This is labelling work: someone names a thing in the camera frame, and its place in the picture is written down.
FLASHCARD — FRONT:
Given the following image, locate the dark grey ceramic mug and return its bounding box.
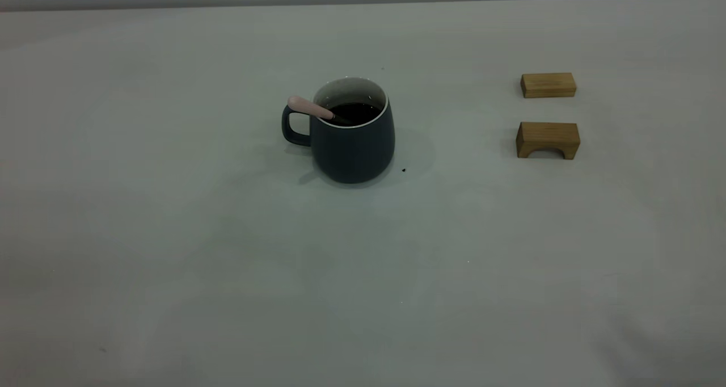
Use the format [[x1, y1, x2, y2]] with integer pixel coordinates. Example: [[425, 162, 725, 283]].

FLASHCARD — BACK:
[[281, 77, 396, 184]]

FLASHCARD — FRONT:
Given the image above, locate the pink handled metal spoon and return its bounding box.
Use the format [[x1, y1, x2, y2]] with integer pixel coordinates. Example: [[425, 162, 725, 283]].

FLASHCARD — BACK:
[[287, 95, 342, 124]]

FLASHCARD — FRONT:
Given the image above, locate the arched wooden block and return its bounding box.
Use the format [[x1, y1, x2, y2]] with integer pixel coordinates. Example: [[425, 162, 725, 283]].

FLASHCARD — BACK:
[[516, 121, 581, 161]]

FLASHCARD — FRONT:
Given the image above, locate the flat wooden block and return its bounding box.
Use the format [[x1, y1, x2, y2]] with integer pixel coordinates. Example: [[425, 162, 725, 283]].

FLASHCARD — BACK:
[[521, 72, 577, 99]]

